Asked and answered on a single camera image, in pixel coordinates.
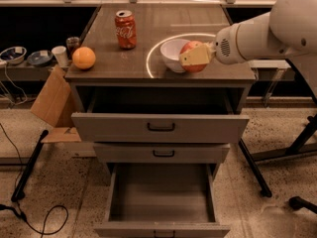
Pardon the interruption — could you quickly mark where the white bowl on shelf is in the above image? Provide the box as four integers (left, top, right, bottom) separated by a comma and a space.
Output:
0, 46, 27, 65

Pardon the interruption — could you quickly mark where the black right stand leg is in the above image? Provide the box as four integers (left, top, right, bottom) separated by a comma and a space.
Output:
239, 140, 272, 197

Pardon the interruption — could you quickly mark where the orange fruit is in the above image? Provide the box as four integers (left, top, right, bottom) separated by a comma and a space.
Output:
72, 47, 96, 69

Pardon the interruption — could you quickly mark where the red coca-cola can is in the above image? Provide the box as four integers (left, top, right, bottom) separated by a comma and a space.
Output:
115, 10, 137, 50

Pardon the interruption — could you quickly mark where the white paper cup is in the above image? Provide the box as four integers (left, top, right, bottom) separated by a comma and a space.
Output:
52, 46, 68, 67

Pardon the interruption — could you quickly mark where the brown cardboard piece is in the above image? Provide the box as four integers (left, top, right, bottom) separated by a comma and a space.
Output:
31, 65, 81, 143

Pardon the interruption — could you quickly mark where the black caster foot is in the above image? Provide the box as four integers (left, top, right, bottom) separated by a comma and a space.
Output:
288, 196, 317, 214

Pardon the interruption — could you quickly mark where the grey middle drawer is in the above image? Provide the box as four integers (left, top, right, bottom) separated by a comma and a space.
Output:
93, 143, 230, 164

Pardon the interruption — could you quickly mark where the white ceramic bowl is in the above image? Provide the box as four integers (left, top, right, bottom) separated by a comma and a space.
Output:
160, 39, 188, 73

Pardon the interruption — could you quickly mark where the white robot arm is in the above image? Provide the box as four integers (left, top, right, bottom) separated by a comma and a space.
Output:
179, 0, 317, 96

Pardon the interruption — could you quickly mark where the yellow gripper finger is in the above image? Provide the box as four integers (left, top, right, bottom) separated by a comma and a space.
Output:
179, 43, 212, 66

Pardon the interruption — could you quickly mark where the grey drawer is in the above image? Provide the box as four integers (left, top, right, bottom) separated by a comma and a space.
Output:
93, 143, 230, 164
95, 164, 230, 238
71, 87, 249, 144

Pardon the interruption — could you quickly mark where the red apple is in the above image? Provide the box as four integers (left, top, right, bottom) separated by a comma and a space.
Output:
179, 41, 208, 72

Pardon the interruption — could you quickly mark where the grey bottom drawer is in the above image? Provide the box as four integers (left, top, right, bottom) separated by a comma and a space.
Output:
95, 164, 230, 238

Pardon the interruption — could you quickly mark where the dark glass jar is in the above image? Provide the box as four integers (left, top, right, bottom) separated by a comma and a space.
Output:
66, 37, 81, 58

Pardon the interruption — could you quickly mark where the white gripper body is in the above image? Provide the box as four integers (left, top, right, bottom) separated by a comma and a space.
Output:
214, 24, 245, 64

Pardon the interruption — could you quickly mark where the grey top drawer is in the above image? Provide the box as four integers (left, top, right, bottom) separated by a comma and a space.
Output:
71, 87, 249, 144

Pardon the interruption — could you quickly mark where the black stand leg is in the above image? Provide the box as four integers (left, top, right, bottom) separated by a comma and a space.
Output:
239, 140, 272, 197
11, 130, 49, 202

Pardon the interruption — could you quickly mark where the black left stand leg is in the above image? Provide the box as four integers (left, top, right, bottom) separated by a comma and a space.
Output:
11, 130, 49, 202

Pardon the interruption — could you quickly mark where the blue bowl on shelf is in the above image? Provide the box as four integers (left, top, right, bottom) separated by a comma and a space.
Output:
27, 50, 53, 67

